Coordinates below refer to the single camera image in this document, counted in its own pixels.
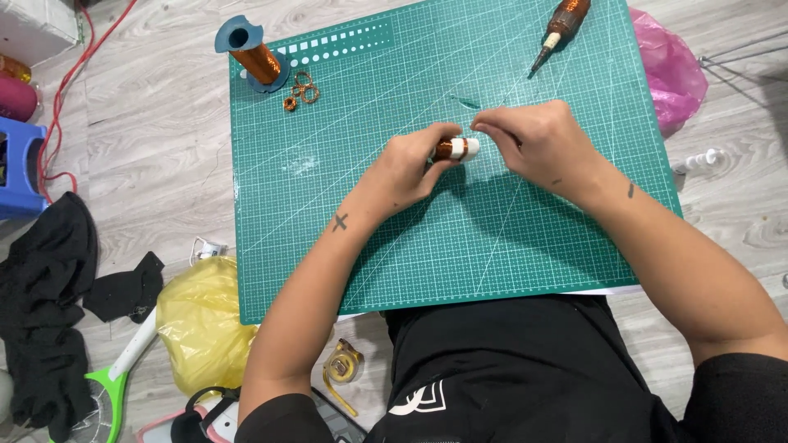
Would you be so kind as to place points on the person's right hand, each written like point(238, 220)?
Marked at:
point(542, 144)

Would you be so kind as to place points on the small black cloth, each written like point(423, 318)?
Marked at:
point(126, 289)

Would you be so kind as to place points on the black cloth pile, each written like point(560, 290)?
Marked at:
point(46, 307)

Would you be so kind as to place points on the yellow plastic bag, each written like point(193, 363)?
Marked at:
point(200, 326)

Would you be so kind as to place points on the green and white racket swatter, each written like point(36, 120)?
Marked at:
point(114, 381)

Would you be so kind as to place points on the person's black clothing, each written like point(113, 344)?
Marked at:
point(523, 381)

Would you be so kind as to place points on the person's right fingers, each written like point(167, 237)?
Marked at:
point(498, 129)

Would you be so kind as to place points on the white box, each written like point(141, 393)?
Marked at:
point(37, 28)

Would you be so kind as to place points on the white plug adapter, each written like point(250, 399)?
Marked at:
point(209, 249)

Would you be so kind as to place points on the person's left hand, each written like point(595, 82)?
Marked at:
point(403, 166)

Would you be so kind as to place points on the green cutting mat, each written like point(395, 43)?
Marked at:
point(431, 184)

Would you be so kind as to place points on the magenta bottle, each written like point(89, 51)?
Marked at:
point(17, 98)

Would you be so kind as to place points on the blue plastic stool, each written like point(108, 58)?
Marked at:
point(21, 169)

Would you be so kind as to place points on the pink plastic bag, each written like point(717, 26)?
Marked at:
point(668, 71)

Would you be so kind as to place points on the amber glass jar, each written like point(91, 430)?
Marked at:
point(13, 69)

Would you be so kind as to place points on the white small bottle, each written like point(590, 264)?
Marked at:
point(699, 161)

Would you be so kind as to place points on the yellow tape dispenser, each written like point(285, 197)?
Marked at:
point(340, 366)

